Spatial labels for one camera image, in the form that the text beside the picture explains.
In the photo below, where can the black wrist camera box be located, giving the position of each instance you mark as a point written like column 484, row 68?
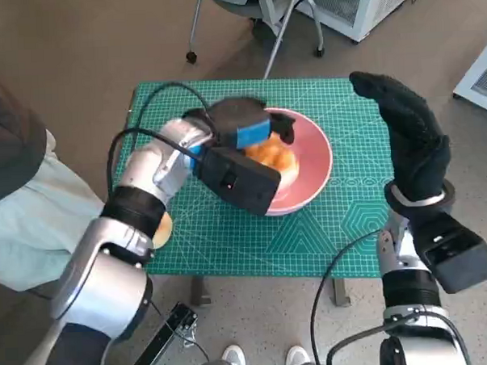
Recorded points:
column 239, row 182
column 461, row 254

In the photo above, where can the pink bowl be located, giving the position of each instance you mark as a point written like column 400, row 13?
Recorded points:
column 311, row 163

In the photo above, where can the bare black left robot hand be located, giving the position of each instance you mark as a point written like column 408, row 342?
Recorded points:
column 236, row 118

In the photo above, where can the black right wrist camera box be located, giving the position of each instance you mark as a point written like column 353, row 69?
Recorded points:
column 461, row 254

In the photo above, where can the person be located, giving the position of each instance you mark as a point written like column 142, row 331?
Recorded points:
column 26, row 208

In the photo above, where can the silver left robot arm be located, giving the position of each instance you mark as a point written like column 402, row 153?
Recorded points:
column 106, row 285

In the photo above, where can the silver metal pole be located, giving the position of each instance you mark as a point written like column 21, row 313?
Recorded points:
column 279, row 37

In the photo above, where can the white shoe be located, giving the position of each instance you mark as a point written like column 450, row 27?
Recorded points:
column 296, row 358
column 233, row 358

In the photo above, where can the long striped toy bread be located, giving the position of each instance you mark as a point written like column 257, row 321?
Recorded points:
column 275, row 159

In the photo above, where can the green cutting mat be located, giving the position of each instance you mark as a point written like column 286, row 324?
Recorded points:
column 250, row 239

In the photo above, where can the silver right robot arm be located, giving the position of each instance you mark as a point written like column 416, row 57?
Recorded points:
column 410, row 288

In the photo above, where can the grey table leg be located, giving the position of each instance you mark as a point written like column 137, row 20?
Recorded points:
column 200, row 291
column 341, row 293

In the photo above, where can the small white vented cabinet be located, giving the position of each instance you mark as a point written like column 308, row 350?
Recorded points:
column 481, row 79

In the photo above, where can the grey office chair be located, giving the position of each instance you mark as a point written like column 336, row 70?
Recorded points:
column 231, row 3

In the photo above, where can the large white vented cabinet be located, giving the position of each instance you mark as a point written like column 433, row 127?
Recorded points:
column 341, row 4

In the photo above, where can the black metal bar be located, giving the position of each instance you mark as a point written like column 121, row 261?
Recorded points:
column 165, row 343

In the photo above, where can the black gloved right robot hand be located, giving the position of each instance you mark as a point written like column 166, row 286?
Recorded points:
column 416, row 150

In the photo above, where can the round toy bread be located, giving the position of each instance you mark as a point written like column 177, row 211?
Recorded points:
column 165, row 232

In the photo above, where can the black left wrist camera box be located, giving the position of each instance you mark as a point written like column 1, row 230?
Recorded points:
column 239, row 182

